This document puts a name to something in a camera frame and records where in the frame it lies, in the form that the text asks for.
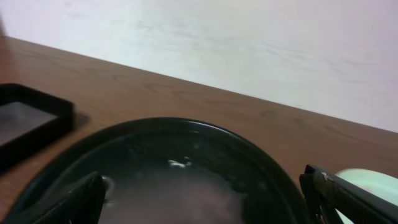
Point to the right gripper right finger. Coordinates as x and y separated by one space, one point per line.
327 194

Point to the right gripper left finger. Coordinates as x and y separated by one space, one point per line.
79 202

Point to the light blue plate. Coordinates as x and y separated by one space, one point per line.
376 183

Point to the black round tray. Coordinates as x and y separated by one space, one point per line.
173 170

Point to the black rectangular water tray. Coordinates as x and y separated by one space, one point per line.
30 120

